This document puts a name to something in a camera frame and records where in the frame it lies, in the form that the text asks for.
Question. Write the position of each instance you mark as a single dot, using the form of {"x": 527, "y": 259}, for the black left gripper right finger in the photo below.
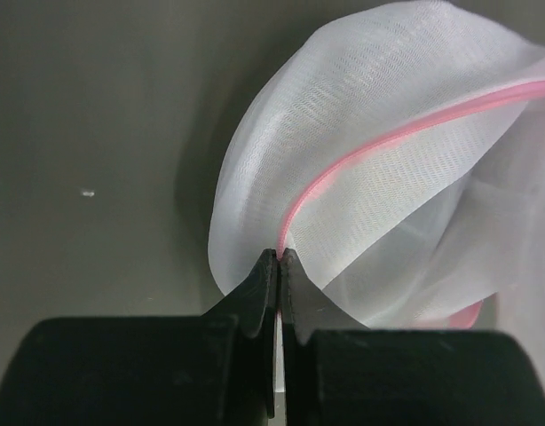
{"x": 339, "y": 372}

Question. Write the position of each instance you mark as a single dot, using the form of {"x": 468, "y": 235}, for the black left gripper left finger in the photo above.
{"x": 214, "y": 369}

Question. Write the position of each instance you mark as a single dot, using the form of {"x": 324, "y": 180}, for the white mesh laundry bag pink zipper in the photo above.
{"x": 400, "y": 152}

